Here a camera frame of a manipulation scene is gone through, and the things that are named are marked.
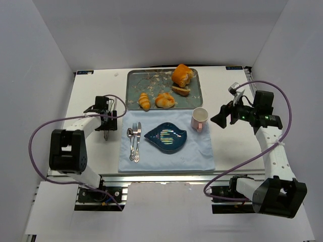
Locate blue table label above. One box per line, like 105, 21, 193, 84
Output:
76, 70, 94, 75
226, 66, 243, 71

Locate large orange bread loaf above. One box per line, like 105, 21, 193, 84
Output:
172, 64, 194, 88

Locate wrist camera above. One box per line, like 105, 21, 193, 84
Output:
228, 82, 245, 106
106, 98, 117, 112

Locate light blue placemat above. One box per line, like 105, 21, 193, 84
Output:
118, 108, 215, 172

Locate brown bread slice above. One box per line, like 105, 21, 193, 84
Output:
172, 86, 190, 97

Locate round golden bread roll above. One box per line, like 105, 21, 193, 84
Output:
155, 93, 175, 108

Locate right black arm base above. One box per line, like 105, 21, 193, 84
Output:
206, 174, 259, 214

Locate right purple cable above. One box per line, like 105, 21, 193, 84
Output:
203, 80, 293, 202

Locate silver spoon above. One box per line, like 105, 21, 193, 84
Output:
127, 128, 134, 161

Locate right blue table label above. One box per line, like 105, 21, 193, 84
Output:
226, 66, 243, 71

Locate floral metal tray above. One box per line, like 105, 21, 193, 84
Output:
126, 68, 203, 110

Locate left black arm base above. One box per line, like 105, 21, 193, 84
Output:
74, 187, 125, 212

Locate silver fork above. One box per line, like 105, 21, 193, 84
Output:
131, 123, 138, 161

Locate left blue table label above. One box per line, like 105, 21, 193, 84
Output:
76, 70, 94, 75

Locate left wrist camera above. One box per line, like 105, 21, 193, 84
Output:
106, 98, 117, 112

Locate metal serving tongs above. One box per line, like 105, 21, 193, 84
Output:
102, 99, 119, 142

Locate dark blue leaf plate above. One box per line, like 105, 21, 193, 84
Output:
144, 122, 187, 153

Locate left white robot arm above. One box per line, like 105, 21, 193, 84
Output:
49, 96, 117, 190

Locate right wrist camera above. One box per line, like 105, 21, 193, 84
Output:
228, 82, 245, 106

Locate pink mug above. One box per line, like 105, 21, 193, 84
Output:
191, 107, 208, 133

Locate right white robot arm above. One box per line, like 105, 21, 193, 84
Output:
211, 91, 307, 218

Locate small striped croissant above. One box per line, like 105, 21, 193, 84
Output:
138, 93, 150, 111

